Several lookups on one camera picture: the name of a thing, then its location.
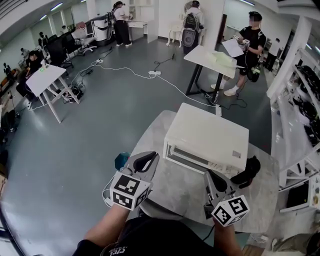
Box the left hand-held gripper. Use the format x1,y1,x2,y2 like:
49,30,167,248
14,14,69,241
109,151,160,212

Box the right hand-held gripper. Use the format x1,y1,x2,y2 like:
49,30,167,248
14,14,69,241
203,170,251,228

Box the white toaster oven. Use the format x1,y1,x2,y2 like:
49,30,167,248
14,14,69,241
162,102,250,176

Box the person's left forearm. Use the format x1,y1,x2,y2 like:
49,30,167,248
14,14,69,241
83,202,131,251

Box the person's right forearm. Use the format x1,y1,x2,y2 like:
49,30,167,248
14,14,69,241
212,216,245,256

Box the teal stool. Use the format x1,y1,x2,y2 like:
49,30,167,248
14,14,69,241
114,151,131,174

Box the black fabric bag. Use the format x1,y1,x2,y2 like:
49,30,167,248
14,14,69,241
229,155,262,190

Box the person's black shirt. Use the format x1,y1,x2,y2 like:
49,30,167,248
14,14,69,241
71,216,227,256

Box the white box with screen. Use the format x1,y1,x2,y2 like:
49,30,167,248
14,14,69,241
279,173,320,214

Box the white shelf rack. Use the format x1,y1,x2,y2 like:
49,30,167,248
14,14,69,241
265,16,320,192

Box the white black-legged standing desk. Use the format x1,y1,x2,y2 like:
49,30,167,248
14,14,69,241
183,44,238,104

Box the pale green pad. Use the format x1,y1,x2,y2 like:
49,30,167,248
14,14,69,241
204,51,237,67

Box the white trestle desk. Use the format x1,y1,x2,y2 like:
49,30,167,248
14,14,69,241
25,64,81,125

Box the white ornate side table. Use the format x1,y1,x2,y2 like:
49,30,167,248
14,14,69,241
166,22,184,47

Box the white office chair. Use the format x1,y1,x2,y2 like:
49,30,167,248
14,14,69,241
73,34,98,56

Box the white drawer desk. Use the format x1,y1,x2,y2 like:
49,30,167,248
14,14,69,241
126,20,149,43

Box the white paper sheet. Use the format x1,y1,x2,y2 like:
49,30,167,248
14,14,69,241
221,38,245,59

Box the black office chair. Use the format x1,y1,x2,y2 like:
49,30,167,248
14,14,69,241
46,37,75,70

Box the white floor cable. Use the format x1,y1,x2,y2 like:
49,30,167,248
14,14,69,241
27,58,218,112

